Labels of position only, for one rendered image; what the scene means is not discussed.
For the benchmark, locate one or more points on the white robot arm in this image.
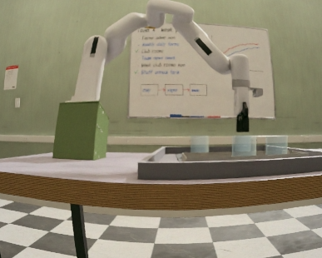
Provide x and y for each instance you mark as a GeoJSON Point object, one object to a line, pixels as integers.
{"type": "Point", "coordinates": [113, 43]}

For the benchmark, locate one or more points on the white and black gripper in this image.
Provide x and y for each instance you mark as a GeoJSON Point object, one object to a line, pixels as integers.
{"type": "Point", "coordinates": [242, 101]}

